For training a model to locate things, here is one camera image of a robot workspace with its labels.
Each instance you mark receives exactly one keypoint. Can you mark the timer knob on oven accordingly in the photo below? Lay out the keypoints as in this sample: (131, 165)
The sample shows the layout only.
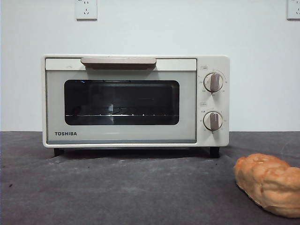
(212, 121)

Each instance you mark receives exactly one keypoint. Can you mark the cream Toshiba toaster oven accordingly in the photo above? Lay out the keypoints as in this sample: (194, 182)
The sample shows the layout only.
(215, 63)

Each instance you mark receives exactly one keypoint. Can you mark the white wall socket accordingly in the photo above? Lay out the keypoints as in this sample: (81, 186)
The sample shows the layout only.
(294, 10)
(86, 10)

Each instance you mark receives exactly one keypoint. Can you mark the temperature knob on oven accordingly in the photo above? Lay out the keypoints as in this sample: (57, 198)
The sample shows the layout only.
(213, 82)

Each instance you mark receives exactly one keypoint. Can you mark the golden bread loaf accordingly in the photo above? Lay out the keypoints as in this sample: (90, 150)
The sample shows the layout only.
(264, 180)

